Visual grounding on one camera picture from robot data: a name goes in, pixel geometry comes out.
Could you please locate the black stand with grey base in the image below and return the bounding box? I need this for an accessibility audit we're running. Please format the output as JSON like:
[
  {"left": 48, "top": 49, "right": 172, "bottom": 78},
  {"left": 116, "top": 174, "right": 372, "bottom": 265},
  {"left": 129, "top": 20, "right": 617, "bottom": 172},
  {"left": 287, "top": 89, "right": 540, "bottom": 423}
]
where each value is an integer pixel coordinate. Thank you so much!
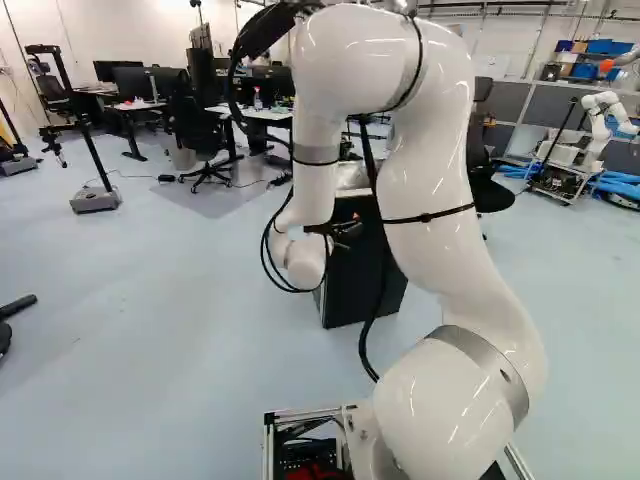
[{"left": 37, "top": 115, "right": 124, "bottom": 216}]

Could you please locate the white robot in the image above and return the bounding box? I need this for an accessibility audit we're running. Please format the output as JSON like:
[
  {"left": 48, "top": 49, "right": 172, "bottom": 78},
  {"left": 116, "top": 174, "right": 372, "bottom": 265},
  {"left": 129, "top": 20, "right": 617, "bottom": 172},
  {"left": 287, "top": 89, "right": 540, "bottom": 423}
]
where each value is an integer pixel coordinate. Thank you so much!
[{"left": 528, "top": 89, "right": 640, "bottom": 207}]

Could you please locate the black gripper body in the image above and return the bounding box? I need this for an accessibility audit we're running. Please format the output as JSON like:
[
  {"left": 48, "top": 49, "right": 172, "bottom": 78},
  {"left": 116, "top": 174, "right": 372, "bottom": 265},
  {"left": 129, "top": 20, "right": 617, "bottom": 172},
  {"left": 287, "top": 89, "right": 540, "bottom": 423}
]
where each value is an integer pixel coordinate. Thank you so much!
[{"left": 331, "top": 219, "right": 365, "bottom": 251}]

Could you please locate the white desk with black legs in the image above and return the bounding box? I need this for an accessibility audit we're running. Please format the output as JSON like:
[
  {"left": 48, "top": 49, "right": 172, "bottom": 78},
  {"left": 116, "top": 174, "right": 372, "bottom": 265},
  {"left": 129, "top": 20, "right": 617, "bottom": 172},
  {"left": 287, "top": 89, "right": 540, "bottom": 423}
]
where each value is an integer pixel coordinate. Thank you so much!
[
  {"left": 103, "top": 98, "right": 169, "bottom": 162},
  {"left": 204, "top": 102, "right": 297, "bottom": 169}
]

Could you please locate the black mini fridge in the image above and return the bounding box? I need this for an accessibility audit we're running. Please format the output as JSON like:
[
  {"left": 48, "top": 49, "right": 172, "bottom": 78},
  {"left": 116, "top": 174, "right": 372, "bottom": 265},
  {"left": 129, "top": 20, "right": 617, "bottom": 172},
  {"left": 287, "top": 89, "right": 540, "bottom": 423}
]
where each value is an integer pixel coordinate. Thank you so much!
[{"left": 312, "top": 186, "right": 409, "bottom": 330}]

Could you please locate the black office chair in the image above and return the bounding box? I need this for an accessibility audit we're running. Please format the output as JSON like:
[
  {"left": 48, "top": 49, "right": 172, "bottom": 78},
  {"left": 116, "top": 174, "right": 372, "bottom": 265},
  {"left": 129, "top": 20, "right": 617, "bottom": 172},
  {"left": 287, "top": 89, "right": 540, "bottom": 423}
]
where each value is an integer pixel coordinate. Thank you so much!
[{"left": 168, "top": 93, "right": 246, "bottom": 195}]

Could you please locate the grey floor mat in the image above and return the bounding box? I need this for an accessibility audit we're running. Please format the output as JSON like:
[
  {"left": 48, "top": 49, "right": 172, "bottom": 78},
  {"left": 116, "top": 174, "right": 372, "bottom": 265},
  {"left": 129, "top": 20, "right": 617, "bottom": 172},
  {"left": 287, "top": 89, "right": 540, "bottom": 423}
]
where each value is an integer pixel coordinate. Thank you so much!
[{"left": 148, "top": 162, "right": 294, "bottom": 220}]

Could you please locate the black high-back chair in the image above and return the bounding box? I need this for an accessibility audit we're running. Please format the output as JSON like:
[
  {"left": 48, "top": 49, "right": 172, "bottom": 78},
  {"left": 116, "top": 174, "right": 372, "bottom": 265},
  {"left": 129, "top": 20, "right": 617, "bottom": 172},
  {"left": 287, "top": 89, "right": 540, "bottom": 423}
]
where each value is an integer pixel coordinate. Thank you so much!
[{"left": 468, "top": 76, "right": 517, "bottom": 219}]

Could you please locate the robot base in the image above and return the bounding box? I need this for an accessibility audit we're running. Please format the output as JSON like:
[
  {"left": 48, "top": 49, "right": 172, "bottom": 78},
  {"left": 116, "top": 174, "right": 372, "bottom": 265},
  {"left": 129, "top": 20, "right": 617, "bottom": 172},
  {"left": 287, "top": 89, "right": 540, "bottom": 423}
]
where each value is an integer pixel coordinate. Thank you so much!
[{"left": 262, "top": 403, "right": 542, "bottom": 480}]

